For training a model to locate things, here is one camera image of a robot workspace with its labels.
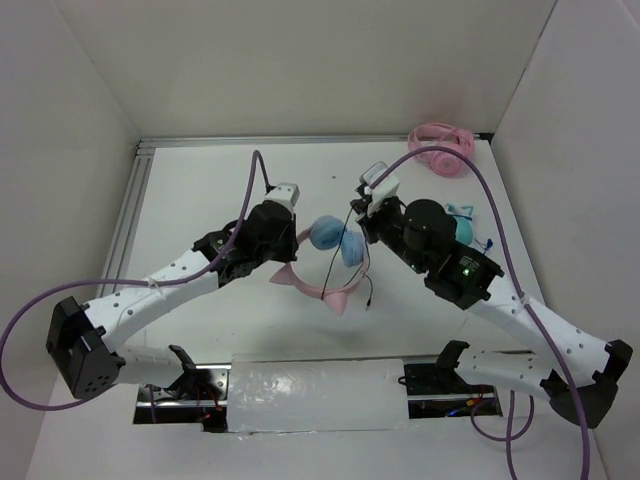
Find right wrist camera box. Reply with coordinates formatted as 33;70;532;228
357;162;400;200

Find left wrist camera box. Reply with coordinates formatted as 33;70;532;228
264;182;300;214

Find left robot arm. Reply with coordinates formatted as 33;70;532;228
46;200;298;400

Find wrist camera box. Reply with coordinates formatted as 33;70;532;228
264;182;300;214
357;162;400;200

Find shiny foil sheet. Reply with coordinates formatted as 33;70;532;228
227;359;409;434

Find pink blue cat-ear headphones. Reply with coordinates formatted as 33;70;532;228
269;215;370;316

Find teal white cat-ear headphones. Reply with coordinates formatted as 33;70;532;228
445;203;475;246

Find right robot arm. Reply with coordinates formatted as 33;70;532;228
351;197;633;429

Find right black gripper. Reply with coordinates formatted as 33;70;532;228
350;193;428;273

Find black headphone cable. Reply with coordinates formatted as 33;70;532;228
319;207;376;312

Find aluminium frame rail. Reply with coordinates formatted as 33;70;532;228
112;134;494;249

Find pink round headphones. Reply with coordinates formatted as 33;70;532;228
407;123;475;178

